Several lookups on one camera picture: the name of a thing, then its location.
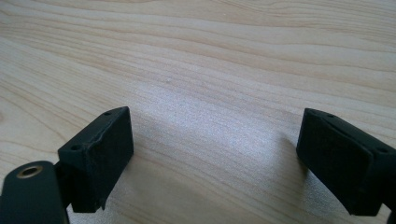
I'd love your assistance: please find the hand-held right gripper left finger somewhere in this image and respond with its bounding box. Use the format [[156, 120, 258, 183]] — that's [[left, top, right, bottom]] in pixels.
[[54, 105, 134, 214]]

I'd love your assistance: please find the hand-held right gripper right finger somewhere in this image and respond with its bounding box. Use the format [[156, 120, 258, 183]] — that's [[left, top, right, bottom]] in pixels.
[[295, 107, 396, 217]]

